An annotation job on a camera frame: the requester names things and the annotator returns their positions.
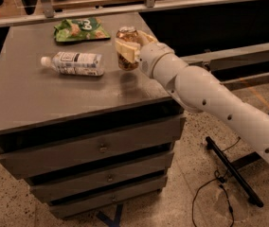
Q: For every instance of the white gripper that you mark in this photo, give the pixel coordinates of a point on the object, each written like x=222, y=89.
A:
x=152, y=58

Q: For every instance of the orange soda can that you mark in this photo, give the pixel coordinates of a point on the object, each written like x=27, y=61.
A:
x=128, y=34

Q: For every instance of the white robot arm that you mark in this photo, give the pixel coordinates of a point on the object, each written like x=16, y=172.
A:
x=193, y=87

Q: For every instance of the green snack bag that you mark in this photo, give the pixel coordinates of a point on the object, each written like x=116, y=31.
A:
x=75, y=30

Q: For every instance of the clear plastic water bottle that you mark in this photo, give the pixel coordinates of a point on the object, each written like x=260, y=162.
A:
x=75, y=63

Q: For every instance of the top grey drawer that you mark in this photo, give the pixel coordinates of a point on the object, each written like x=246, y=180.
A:
x=37, y=161

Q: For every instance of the grey drawer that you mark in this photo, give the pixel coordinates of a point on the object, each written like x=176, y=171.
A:
x=37, y=161
x=115, y=174
x=117, y=195

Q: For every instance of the grey drawer cabinet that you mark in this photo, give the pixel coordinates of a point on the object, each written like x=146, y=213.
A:
x=40, y=108

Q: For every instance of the middle grey drawer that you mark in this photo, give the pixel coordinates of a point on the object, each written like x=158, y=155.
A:
x=115, y=174

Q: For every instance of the black metal floor stand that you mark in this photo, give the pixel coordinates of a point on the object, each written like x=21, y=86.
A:
x=233, y=168

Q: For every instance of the bottom grey drawer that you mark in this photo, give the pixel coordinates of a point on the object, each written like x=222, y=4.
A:
x=117, y=195

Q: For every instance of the grey metal rail frame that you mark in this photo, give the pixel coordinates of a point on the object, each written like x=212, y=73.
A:
x=188, y=26

